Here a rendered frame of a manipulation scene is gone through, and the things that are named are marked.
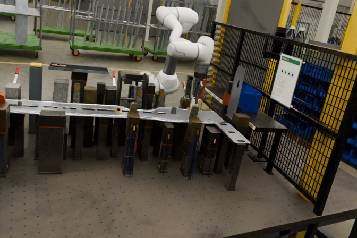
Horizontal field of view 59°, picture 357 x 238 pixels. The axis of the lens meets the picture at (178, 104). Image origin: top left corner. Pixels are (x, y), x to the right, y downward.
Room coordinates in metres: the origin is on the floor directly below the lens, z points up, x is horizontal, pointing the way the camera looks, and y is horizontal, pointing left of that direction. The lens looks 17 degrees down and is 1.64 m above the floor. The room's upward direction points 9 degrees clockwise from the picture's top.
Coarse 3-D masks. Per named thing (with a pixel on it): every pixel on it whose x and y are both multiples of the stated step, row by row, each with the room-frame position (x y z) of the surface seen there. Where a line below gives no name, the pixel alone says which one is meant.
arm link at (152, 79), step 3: (141, 72) 2.53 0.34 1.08; (144, 72) 2.54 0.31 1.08; (147, 72) 2.54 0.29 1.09; (150, 75) 2.50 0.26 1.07; (153, 75) 2.53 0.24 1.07; (150, 78) 2.49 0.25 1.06; (153, 78) 2.51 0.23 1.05; (156, 78) 2.57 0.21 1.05; (150, 81) 2.48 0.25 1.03; (153, 81) 2.50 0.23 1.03; (156, 81) 2.53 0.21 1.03; (141, 84) 2.46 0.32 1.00; (156, 84) 2.51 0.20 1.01; (141, 87) 2.46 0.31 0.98; (156, 87) 2.51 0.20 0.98; (156, 90) 2.51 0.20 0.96
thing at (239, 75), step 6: (240, 66) 2.01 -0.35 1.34; (240, 72) 2.00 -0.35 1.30; (234, 78) 2.05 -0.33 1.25; (240, 78) 1.98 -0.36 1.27; (234, 84) 2.04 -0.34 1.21; (240, 84) 1.96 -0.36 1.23; (234, 90) 2.02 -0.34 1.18; (240, 90) 1.94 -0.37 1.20; (234, 96) 2.00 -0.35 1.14; (234, 102) 1.99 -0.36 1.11; (228, 108) 2.04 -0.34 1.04; (234, 108) 1.97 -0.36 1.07; (228, 114) 2.03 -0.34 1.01
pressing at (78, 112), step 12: (12, 108) 1.54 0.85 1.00; (24, 108) 1.57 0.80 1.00; (36, 108) 1.59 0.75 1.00; (48, 108) 1.62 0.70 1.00; (60, 108) 1.65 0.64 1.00; (96, 108) 1.74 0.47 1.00; (108, 108) 1.78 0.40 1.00; (156, 108) 1.92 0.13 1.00; (168, 108) 1.96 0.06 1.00; (180, 108) 1.99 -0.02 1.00; (168, 120) 1.76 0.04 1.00; (180, 120) 1.79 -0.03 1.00; (204, 120) 1.85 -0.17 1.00; (216, 120) 1.89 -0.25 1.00
